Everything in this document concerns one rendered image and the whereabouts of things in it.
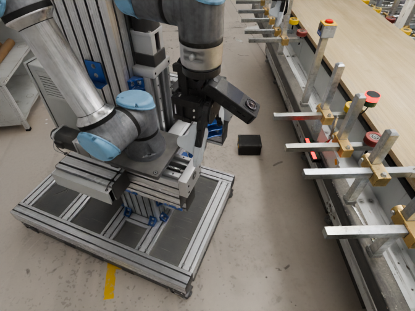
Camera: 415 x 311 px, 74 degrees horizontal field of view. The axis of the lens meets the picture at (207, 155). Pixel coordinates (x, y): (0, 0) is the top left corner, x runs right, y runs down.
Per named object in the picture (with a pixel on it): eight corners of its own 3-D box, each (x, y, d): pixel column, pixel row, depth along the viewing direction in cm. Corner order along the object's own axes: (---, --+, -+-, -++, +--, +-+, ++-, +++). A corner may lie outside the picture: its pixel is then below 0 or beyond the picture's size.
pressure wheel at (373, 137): (360, 159, 132) (370, 142, 124) (354, 147, 138) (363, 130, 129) (377, 158, 132) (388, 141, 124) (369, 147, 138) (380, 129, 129)
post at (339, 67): (311, 139, 164) (338, 65, 130) (309, 135, 167) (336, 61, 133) (317, 139, 164) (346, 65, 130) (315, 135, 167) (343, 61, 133)
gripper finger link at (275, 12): (265, 24, 114) (272, 1, 112) (280, 27, 113) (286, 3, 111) (265, 22, 111) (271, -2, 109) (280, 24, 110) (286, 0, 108)
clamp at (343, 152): (339, 158, 129) (343, 150, 126) (330, 139, 139) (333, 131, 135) (351, 157, 129) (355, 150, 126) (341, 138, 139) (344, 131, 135)
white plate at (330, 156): (331, 176, 137) (338, 162, 130) (315, 140, 155) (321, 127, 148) (333, 176, 137) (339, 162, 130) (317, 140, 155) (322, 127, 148)
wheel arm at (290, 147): (285, 153, 131) (287, 147, 128) (283, 149, 133) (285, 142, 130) (374, 152, 132) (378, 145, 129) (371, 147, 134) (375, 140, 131)
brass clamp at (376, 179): (371, 186, 105) (377, 178, 101) (356, 161, 114) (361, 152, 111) (387, 186, 105) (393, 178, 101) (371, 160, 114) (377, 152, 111)
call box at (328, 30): (320, 39, 146) (324, 24, 140) (315, 34, 151) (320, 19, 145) (333, 39, 146) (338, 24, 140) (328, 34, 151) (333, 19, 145)
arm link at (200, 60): (229, 34, 48) (212, 53, 43) (228, 59, 51) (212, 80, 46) (190, 28, 50) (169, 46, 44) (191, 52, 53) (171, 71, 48)
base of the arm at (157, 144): (117, 155, 100) (110, 135, 93) (139, 130, 110) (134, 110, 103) (153, 166, 96) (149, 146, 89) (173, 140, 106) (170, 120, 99)
